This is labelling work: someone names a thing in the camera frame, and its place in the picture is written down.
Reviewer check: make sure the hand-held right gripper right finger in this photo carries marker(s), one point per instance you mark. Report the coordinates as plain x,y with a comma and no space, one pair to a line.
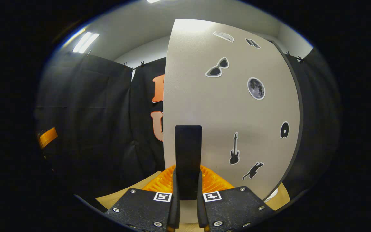
202,212

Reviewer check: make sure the large ceiling light panel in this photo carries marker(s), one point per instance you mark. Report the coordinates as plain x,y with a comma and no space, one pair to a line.
153,1

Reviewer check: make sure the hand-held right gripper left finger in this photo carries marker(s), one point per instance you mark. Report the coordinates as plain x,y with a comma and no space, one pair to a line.
174,212

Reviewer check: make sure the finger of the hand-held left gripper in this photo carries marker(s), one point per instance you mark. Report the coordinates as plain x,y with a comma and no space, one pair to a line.
47,137

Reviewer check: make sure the beige cabinet door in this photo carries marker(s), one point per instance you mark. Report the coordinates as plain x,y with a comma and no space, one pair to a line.
230,112

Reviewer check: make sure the small ceiling light panel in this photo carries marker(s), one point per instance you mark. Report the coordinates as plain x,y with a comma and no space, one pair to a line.
85,42

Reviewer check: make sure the black backdrop cloth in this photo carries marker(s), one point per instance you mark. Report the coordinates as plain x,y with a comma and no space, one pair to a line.
92,129

